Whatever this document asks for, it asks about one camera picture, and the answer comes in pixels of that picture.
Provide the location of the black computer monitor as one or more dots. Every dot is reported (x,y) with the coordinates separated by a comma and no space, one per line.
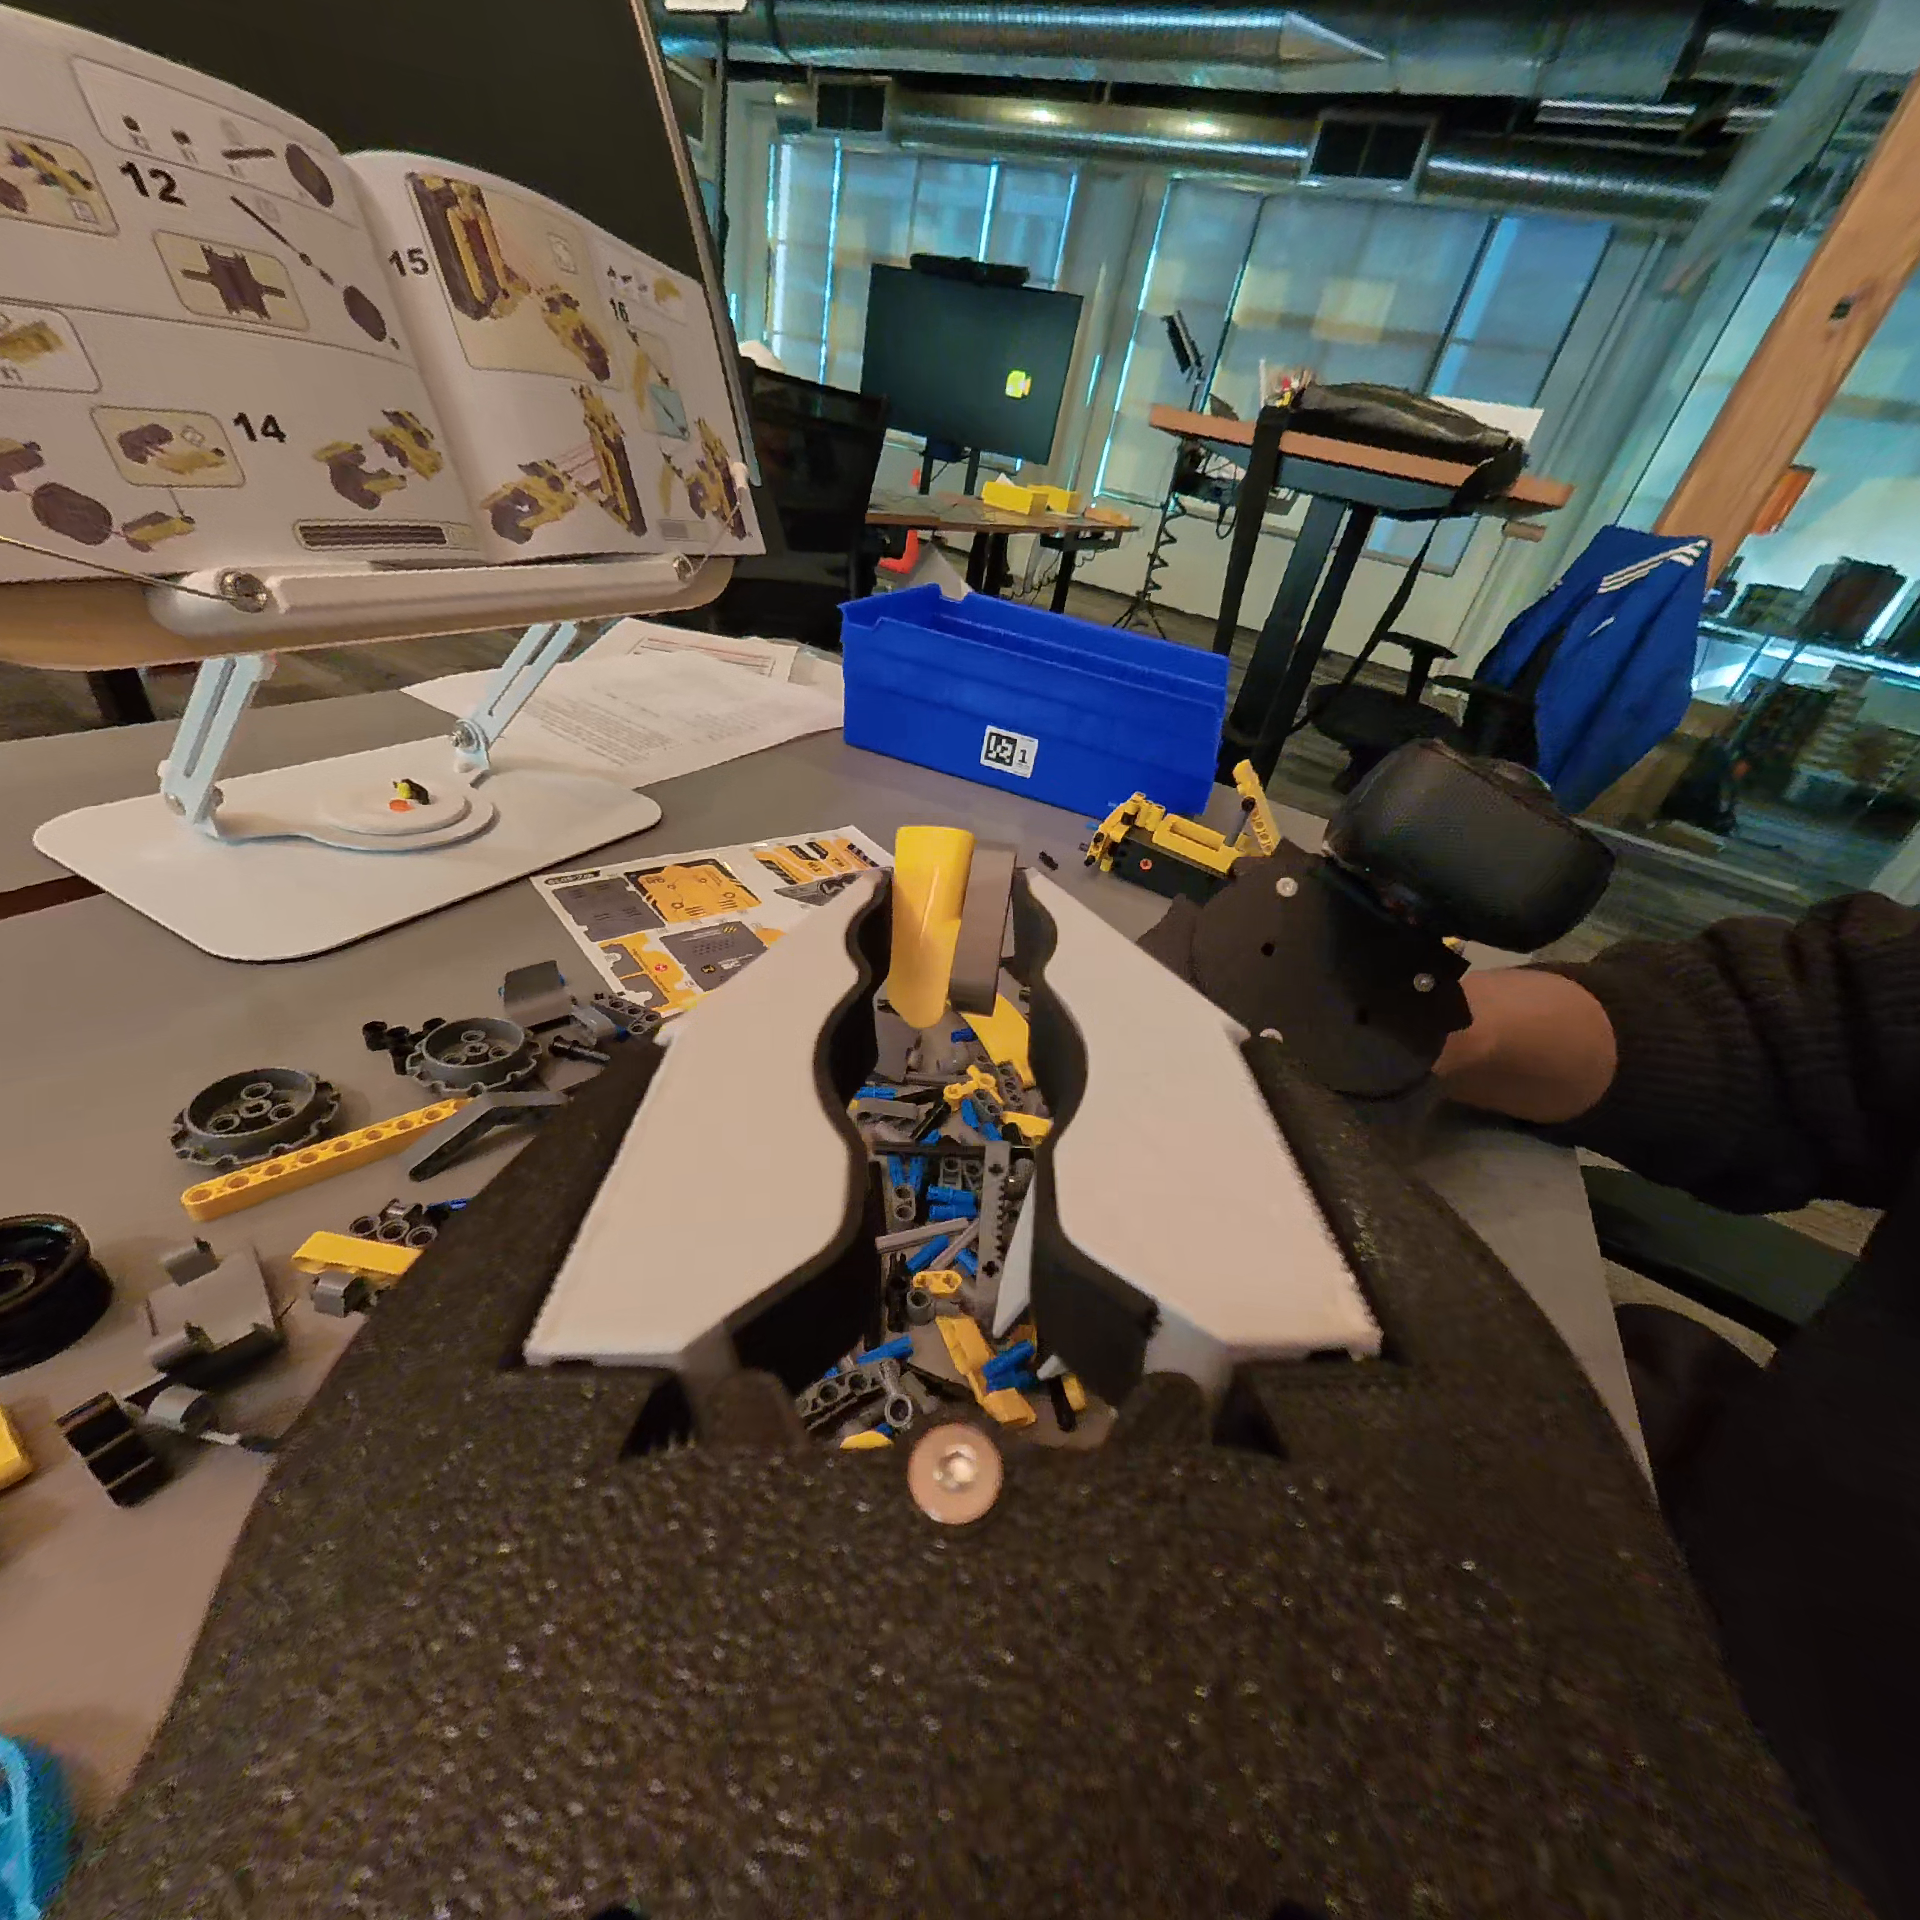
(969,360)

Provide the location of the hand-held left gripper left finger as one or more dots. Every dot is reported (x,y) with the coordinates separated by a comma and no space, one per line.
(706,1138)

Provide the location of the yellow sticker sheet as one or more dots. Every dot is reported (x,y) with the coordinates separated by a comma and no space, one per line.
(691,902)

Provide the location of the black bag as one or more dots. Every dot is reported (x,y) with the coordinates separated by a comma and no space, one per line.
(1396,427)

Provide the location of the partly built yellow toy vehicle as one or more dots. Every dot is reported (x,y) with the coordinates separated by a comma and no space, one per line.
(1170,846)

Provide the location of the pile of toy building pieces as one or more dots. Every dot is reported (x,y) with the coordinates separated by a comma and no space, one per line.
(937,1200)

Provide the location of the person's right hand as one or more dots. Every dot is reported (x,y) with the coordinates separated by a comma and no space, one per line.
(1523,1043)

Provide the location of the black rubber tyre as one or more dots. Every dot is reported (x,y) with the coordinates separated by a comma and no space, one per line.
(46,1290)

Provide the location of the black swivel chair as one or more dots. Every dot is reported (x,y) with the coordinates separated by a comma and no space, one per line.
(1396,706)

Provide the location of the blue jacket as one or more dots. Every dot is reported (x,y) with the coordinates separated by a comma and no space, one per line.
(1606,660)

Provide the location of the wooden post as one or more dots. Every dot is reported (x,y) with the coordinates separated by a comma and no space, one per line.
(1785,343)

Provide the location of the yellow box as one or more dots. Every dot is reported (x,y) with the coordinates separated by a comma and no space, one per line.
(1036,500)

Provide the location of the blue plastic bin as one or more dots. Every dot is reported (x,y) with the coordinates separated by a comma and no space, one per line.
(1036,690)

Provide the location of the grey wheel hub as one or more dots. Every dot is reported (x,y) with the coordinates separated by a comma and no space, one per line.
(473,1053)
(252,1116)

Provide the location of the person's right forearm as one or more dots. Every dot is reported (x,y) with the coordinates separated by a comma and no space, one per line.
(1754,1049)

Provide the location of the storage shelf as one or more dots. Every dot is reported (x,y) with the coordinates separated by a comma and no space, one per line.
(1816,675)

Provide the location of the printed paper sheets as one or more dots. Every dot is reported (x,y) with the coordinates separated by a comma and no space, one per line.
(660,697)

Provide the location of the black chair armrest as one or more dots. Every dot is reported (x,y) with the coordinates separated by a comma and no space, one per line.
(1696,1245)

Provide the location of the yellow perforated beam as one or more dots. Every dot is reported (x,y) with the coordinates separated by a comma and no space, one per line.
(300,1163)

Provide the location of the camera tripod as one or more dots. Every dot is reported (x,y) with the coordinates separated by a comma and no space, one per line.
(1153,570)

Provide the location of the low wooden desk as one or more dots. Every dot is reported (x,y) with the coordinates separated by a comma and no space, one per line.
(959,525)

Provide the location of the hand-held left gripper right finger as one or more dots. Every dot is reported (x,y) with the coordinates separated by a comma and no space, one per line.
(1200,1170)

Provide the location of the white book stand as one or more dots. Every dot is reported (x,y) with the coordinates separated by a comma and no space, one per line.
(376,855)

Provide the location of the open instruction booklet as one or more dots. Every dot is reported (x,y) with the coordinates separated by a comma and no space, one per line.
(271,300)

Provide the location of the yellow and grey toy assembly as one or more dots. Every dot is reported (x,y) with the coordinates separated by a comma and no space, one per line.
(930,915)

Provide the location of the light blue object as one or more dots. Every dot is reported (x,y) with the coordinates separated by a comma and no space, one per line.
(27,1831)

